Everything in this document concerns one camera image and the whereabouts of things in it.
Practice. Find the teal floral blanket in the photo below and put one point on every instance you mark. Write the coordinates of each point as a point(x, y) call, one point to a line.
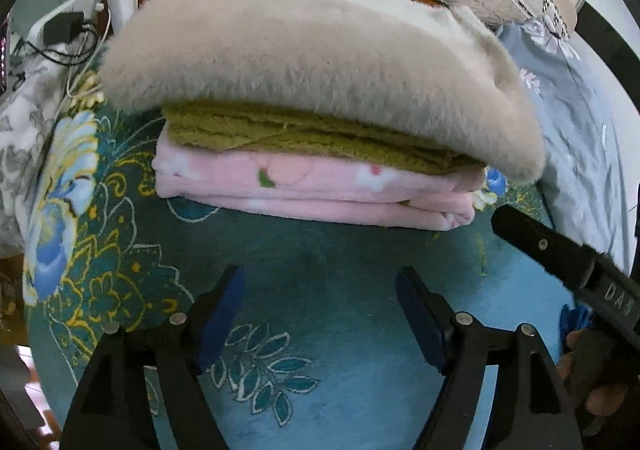
point(325, 270)

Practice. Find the beige fuzzy printed sweater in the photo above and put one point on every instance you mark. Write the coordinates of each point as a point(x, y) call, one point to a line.
point(300, 65)

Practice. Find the person's right hand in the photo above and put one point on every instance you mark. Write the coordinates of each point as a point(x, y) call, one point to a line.
point(607, 402)

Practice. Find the black charger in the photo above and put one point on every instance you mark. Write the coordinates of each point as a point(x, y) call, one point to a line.
point(62, 27)

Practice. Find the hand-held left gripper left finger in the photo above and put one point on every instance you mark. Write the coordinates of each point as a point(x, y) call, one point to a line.
point(220, 320)

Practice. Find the white power strip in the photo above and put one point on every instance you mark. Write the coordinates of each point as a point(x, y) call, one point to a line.
point(75, 5)

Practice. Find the olive green folded knit garment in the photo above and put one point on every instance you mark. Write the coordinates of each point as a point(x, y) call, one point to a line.
point(250, 130)

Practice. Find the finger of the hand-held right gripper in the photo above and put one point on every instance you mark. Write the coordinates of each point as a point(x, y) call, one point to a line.
point(540, 242)

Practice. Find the grey floral duvet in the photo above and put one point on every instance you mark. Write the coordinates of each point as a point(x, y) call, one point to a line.
point(575, 130)

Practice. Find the pink folded floral garment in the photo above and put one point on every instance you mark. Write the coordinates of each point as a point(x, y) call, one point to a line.
point(300, 185)

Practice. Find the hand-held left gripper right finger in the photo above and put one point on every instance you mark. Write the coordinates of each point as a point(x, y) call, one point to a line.
point(422, 320)

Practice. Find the grey patterned cloth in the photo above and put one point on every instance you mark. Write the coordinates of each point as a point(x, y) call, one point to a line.
point(25, 130)

